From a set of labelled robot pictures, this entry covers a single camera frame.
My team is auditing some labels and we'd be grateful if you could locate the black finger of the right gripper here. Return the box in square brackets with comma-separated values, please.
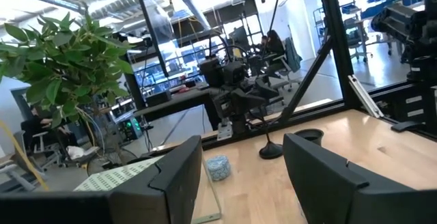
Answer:
[238, 89, 268, 113]
[255, 76, 284, 99]

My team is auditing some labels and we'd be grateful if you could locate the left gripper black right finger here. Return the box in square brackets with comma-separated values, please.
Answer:
[282, 132, 437, 224]

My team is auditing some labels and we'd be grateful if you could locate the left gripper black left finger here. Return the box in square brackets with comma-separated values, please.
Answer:
[109, 135, 203, 224]

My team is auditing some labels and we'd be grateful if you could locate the office chair with draped jacket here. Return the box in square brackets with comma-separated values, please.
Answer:
[271, 36, 304, 92]

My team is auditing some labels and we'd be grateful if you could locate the person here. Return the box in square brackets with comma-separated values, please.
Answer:
[20, 104, 72, 156]
[261, 29, 287, 78]

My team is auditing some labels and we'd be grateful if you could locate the black desk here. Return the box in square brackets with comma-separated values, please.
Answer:
[135, 86, 223, 131]

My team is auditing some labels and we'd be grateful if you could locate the pale green perforated metal shelf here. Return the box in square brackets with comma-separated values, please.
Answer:
[73, 152, 223, 224]

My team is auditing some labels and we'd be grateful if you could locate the device with green light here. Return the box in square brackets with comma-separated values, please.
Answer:
[117, 116, 143, 142]

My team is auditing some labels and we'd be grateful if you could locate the silver aluminium extrusion bar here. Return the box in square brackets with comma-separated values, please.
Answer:
[347, 74, 385, 119]

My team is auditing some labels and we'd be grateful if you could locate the black office chair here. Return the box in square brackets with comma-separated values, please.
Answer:
[343, 17, 373, 64]

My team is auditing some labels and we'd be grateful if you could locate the white bag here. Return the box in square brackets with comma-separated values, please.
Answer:
[66, 145, 86, 160]

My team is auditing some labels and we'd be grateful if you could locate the black flat clamp piece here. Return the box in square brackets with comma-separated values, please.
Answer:
[391, 120, 424, 132]

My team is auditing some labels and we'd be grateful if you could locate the black box with white labels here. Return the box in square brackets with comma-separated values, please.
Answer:
[385, 80, 437, 126]

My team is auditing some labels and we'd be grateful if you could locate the grey office chair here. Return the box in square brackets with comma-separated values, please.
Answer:
[13, 130, 64, 170]

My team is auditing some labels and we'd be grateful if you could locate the green leafy potted tree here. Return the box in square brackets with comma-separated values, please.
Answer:
[0, 10, 136, 165]

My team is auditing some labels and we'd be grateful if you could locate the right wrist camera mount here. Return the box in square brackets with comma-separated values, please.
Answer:
[221, 61, 246, 85]

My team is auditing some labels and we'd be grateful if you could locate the black station frame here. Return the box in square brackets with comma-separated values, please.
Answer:
[139, 0, 437, 150]

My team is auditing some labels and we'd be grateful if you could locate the yellow hanging strap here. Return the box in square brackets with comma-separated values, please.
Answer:
[0, 120, 49, 191]

